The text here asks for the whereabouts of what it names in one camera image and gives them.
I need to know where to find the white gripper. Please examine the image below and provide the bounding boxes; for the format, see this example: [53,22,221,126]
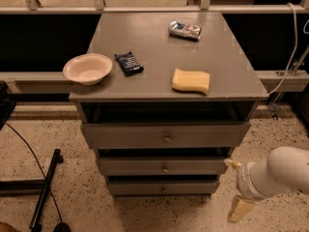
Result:
[225,159,267,223]

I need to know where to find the grey drawer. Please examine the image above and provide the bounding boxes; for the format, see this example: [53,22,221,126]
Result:
[98,157,227,176]
[82,122,250,149]
[107,181,219,196]

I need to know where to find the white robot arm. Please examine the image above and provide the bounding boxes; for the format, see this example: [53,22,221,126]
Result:
[228,147,309,223]

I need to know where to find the grey bottom drawer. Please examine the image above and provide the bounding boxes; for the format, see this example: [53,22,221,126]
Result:
[107,181,219,196]

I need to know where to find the grey drawer cabinet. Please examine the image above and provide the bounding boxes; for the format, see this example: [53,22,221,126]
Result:
[70,12,267,184]

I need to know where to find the grey top drawer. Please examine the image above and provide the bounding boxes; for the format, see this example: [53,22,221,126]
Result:
[82,122,250,149]

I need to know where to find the yellow sponge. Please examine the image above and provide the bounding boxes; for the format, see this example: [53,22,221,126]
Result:
[172,69,211,95]

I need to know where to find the silver foil chip bag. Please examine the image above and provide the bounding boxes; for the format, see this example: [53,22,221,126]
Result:
[168,20,202,41]

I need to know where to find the dark blue snack packet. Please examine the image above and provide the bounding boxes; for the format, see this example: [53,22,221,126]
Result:
[115,51,144,76]

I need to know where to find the white bowl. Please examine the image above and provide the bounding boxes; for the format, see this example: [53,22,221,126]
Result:
[63,53,113,85]

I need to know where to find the black stand leg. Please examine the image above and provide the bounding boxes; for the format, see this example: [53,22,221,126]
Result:
[0,149,63,232]

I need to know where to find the black equipment at left edge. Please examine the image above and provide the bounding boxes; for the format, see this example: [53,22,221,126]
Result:
[0,82,16,130]

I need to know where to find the white hanging cable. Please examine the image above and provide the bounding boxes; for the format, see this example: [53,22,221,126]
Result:
[267,2,309,97]

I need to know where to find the metal railing frame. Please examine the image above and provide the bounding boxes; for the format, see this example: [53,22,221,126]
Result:
[0,0,309,121]

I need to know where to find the black floor cable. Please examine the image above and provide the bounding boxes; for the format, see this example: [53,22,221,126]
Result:
[4,121,71,232]

